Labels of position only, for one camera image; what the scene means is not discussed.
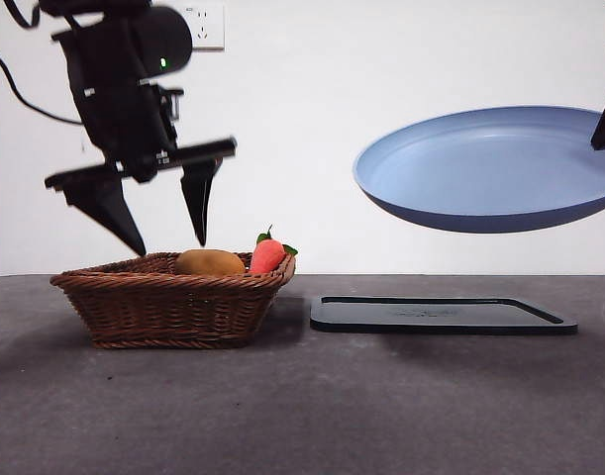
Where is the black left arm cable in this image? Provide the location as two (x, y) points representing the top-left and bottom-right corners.
(0, 40), (83, 125)

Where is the yellow-brown potato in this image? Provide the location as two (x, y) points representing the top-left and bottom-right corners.
(173, 248), (247, 277)

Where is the orange carrot with green leaves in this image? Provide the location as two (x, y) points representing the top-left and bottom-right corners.
(249, 225), (299, 276)

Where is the white wall socket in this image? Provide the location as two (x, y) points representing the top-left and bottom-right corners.
(181, 4), (226, 52)

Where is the light blue round plate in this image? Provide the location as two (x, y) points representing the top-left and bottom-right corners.
(353, 104), (605, 235)

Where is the black rectangular tray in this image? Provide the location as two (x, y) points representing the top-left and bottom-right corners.
(310, 295), (579, 336)

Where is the brown wicker basket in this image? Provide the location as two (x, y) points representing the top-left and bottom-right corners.
(49, 250), (297, 350)

